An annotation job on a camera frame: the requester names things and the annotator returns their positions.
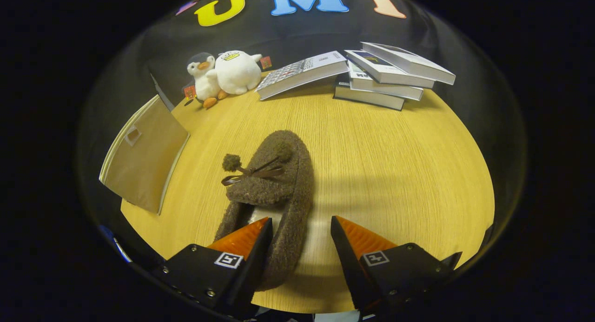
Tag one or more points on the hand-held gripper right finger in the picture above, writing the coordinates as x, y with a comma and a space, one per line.
348, 266

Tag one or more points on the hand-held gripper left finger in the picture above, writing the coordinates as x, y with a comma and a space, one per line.
253, 271

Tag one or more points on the brown fuzzy slipper shoe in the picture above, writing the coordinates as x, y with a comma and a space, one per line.
283, 182

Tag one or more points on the beige fabric storage box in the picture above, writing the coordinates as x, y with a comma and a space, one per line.
144, 159

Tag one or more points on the dark grey book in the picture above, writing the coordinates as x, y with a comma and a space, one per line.
367, 98

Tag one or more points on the white paperback book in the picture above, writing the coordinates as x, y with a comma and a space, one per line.
386, 89

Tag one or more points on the grey penguin plush toy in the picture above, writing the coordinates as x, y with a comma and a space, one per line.
204, 80

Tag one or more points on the white duck plush toy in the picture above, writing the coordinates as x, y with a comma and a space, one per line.
237, 73

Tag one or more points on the grey patterned cover book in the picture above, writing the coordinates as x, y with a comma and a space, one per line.
302, 71

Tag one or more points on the white book dark cover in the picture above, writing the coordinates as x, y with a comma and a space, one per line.
409, 62

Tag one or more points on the black backdrop cloth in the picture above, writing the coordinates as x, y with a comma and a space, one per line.
279, 29

